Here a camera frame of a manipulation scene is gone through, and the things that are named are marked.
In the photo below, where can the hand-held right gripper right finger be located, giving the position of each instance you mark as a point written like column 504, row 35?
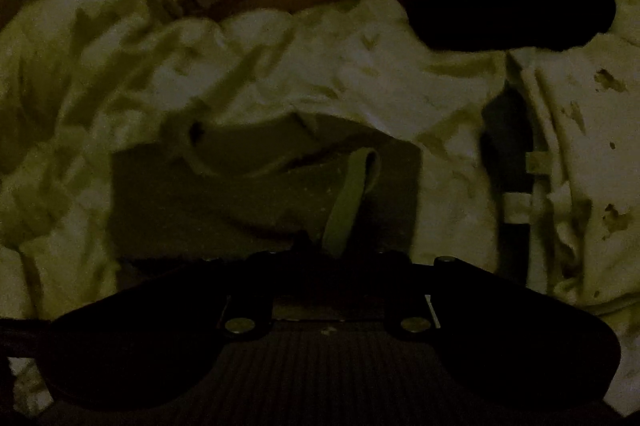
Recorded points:
column 370, row 266

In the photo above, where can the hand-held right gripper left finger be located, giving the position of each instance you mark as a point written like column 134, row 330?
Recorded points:
column 280, row 266

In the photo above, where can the dark dotted small garment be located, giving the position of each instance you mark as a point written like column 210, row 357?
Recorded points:
column 240, row 201

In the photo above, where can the dark blue garment white tabs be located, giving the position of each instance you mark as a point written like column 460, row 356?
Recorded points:
column 507, row 140

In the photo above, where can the white patterned bed sheet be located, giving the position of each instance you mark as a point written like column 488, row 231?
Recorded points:
column 150, row 80

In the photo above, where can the white printed garment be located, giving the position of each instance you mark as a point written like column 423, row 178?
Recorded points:
column 585, row 165

